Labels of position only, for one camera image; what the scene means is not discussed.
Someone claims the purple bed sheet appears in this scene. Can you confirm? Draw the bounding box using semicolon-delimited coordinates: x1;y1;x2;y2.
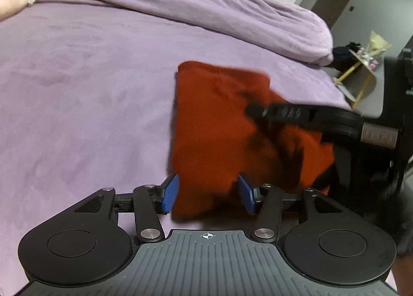
1;3;346;295

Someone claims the purple rumpled blanket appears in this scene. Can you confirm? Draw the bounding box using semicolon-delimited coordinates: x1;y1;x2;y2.
37;0;333;66

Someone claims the black bag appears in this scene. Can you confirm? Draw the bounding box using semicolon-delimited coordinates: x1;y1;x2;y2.
329;42;361;73

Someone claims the rust red knit sweater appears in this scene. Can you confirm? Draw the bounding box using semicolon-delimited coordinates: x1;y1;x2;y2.
171;61;335;220

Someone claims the yellow legged side table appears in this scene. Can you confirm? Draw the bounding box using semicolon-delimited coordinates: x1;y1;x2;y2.
333;49;379;109

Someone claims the cream wrapped bouquet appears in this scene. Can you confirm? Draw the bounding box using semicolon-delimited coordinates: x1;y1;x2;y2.
361;31;392;59

